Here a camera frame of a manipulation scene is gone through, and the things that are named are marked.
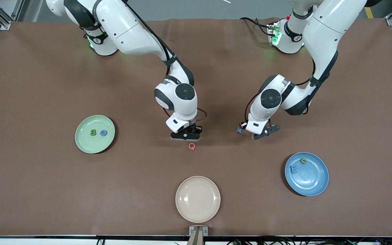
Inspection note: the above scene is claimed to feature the black table edge trim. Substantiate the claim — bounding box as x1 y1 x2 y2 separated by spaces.
0 235 392 239

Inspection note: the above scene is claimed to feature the brown table cloth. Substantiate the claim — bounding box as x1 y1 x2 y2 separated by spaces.
0 18 392 238

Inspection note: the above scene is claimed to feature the black left arm base cable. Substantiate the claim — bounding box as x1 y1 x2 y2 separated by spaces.
240 16 272 36

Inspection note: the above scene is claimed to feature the beige plastic plate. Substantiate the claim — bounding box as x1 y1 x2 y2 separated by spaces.
175 176 221 224

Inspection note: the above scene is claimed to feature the blue plastic plate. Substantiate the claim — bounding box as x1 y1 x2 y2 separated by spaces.
284 152 329 197

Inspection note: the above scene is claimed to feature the grey bracket with tan bar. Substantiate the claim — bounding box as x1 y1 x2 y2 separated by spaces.
187 226 209 245

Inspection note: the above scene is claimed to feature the green plastic plate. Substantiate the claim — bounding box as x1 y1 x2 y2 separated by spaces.
75 115 116 154

